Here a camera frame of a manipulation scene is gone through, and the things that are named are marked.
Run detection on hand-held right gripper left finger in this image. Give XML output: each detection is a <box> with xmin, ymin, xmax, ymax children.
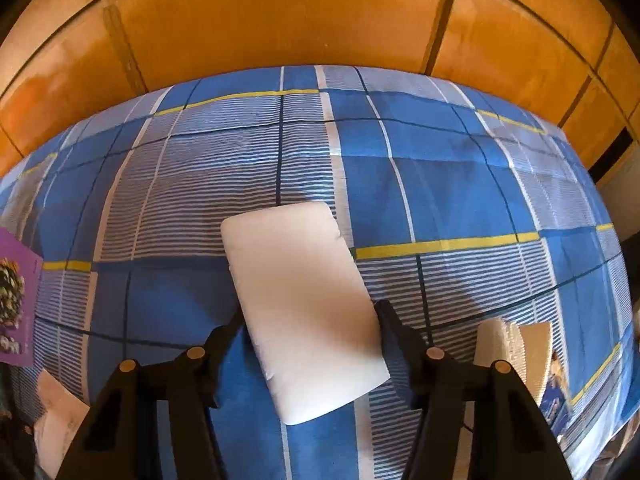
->
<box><xmin>55</xmin><ymin>307</ymin><xmax>246</xmax><ymax>480</ymax></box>

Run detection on blue plaid bed sheet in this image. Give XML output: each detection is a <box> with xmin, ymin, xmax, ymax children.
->
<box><xmin>0</xmin><ymin>65</ymin><xmax>636</xmax><ymax>480</ymax></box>

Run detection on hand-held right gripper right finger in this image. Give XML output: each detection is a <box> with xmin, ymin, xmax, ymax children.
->
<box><xmin>374</xmin><ymin>300</ymin><xmax>576</xmax><ymax>480</ymax></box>

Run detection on wooden wardrobe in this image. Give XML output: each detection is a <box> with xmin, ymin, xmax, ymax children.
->
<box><xmin>0</xmin><ymin>0</ymin><xmax>640</xmax><ymax>183</ymax></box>

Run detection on purple tissue box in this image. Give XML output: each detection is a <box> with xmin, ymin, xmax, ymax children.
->
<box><xmin>0</xmin><ymin>226</ymin><xmax>45</xmax><ymax>368</ymax></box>

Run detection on white folded towel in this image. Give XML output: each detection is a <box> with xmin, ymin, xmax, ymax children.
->
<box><xmin>472</xmin><ymin>317</ymin><xmax>556</xmax><ymax>402</ymax></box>

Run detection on white soft foam pad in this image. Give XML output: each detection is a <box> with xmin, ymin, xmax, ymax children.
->
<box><xmin>220</xmin><ymin>201</ymin><xmax>392</xmax><ymax>427</ymax></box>

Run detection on blue printed packet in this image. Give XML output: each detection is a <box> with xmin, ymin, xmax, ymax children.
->
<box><xmin>542</xmin><ymin>350</ymin><xmax>574</xmax><ymax>442</ymax></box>

